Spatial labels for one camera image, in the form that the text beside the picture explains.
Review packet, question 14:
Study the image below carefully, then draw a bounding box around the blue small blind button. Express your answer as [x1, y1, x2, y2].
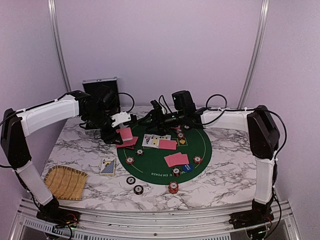
[182, 164, 194, 173]

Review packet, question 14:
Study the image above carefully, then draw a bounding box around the red-backed card bottom player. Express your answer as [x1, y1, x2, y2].
[164, 154, 182, 168]

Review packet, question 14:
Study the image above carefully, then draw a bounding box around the red poker chip stack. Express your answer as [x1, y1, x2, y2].
[168, 181, 179, 194]

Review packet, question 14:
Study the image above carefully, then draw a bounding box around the left aluminium frame post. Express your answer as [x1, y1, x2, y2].
[47, 0, 72, 93]

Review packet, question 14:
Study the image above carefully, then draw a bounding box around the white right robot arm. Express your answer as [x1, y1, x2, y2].
[138, 90, 282, 224]

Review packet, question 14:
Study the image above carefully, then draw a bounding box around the round green poker mat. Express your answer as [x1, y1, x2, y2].
[117, 124, 213, 185]

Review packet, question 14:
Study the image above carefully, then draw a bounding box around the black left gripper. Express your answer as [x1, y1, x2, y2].
[84, 107, 123, 145]

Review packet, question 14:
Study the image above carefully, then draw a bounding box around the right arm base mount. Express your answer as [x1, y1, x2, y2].
[228, 197, 275, 229]

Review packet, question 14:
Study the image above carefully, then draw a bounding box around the face-up queen card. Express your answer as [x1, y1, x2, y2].
[142, 134, 154, 147]

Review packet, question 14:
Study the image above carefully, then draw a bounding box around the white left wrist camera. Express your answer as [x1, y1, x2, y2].
[110, 111, 137, 128]

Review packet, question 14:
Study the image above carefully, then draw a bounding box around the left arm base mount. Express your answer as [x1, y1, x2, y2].
[34, 196, 80, 228]

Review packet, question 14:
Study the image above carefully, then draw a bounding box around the right aluminium frame post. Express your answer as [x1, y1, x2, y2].
[237, 0, 270, 109]

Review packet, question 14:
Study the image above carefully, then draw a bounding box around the aluminium poker chip case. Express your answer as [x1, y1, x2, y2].
[82, 76, 121, 114]

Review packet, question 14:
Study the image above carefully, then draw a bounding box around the aluminium front rail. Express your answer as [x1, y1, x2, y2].
[8, 198, 302, 240]

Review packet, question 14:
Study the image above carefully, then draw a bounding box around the playing card box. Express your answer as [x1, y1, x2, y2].
[99, 158, 116, 177]

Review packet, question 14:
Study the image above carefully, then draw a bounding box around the aluminium frame post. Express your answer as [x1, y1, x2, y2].
[47, 0, 72, 93]
[237, 0, 270, 109]

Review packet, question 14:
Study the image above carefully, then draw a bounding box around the woven bamboo tray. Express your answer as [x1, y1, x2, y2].
[44, 165, 88, 201]

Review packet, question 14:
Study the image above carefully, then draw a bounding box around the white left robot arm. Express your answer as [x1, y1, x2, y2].
[0, 86, 131, 223]

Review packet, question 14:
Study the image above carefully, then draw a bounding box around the red playing card deck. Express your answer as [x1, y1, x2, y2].
[116, 127, 133, 148]

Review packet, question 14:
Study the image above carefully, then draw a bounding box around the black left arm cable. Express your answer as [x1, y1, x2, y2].
[77, 92, 136, 131]

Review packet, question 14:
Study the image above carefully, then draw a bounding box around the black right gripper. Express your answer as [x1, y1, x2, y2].
[138, 109, 186, 136]

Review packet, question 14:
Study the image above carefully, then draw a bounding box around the dealt red-backed playing card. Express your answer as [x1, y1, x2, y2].
[130, 136, 139, 146]

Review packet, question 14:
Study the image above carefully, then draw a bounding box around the black poker chip stack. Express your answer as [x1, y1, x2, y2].
[133, 185, 144, 195]

